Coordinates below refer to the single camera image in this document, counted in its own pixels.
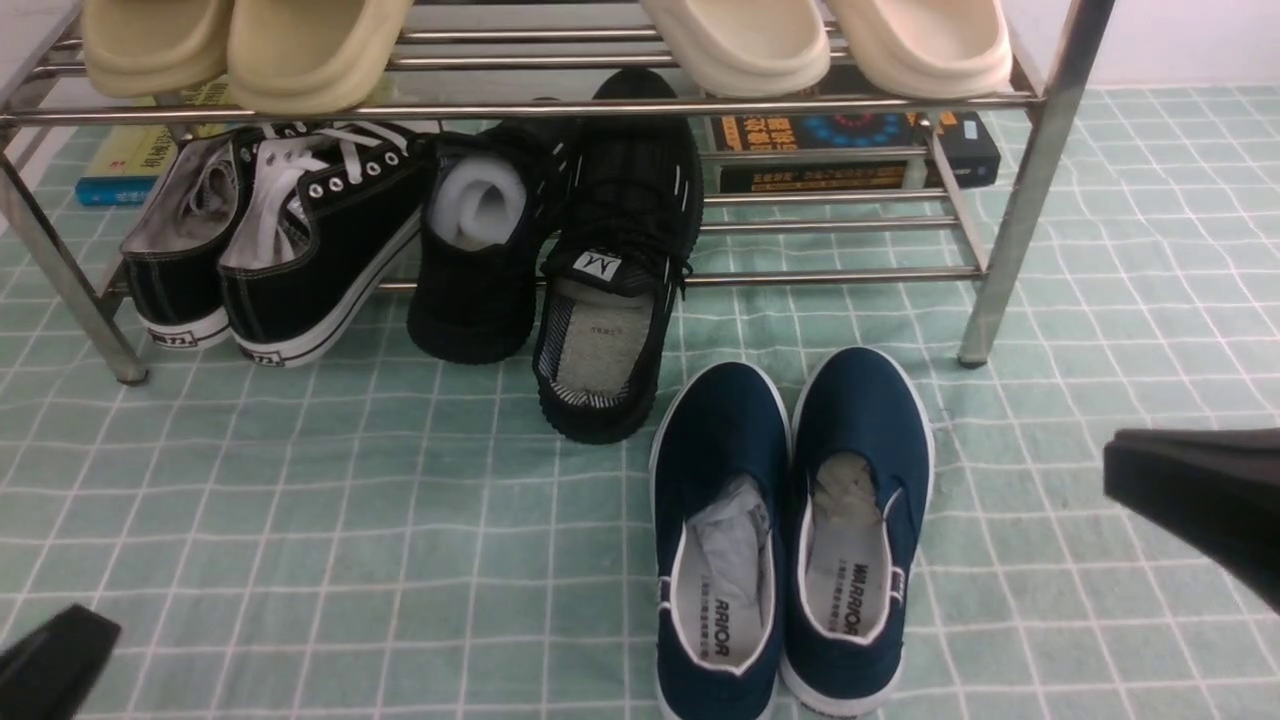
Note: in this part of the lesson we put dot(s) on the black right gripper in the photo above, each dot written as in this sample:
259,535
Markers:
1217,490

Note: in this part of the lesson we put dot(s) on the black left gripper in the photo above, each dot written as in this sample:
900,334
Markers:
51,671

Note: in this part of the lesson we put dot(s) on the navy slip-on shoe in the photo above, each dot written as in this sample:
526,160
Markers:
853,511
718,461

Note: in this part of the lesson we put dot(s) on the black knit sneaker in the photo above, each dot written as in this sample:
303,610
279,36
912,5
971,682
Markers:
627,224
491,207

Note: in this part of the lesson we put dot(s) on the silver metal shoe rack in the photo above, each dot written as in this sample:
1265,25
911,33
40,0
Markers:
1051,106

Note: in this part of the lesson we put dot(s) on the green checkered floor cloth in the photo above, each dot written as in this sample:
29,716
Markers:
382,535

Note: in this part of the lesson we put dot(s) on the black canvas sneaker left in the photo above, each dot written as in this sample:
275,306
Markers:
170,258

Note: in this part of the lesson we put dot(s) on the black canvas sneaker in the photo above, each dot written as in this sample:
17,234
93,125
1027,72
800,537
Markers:
170,258
327,214

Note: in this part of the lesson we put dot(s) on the yellow and blue book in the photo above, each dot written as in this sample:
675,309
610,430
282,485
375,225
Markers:
130,159

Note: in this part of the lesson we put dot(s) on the cream foam slipper far right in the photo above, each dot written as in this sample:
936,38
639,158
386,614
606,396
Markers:
937,50

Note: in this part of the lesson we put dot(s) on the cream foam slipper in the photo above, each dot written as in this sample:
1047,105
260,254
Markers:
937,50
745,49

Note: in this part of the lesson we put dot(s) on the black canvas sneaker right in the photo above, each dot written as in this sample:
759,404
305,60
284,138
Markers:
327,214

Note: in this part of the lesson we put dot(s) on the black book with orange text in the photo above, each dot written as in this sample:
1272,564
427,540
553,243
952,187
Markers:
850,135

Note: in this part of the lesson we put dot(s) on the yellow foam slipper far left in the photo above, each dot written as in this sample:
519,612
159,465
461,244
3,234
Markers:
145,48

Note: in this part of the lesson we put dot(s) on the yellow foam slipper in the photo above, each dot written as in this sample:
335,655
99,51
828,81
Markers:
307,58
145,48

